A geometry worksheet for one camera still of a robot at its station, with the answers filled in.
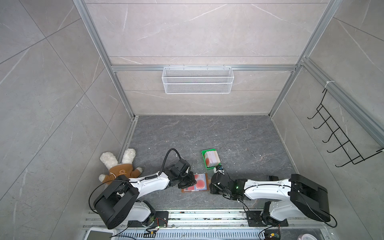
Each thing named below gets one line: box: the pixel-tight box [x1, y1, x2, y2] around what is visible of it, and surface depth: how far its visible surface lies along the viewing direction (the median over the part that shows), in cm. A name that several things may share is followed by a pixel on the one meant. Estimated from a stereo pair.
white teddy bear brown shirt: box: [98, 148, 143, 184], surface depth 85 cm
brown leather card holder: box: [181, 172, 210, 193], surface depth 85 cm
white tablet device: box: [84, 227, 119, 240], surface depth 67 cm
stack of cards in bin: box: [205, 150, 221, 168], surface depth 92 cm
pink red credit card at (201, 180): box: [194, 173, 207, 191], surface depth 86 cm
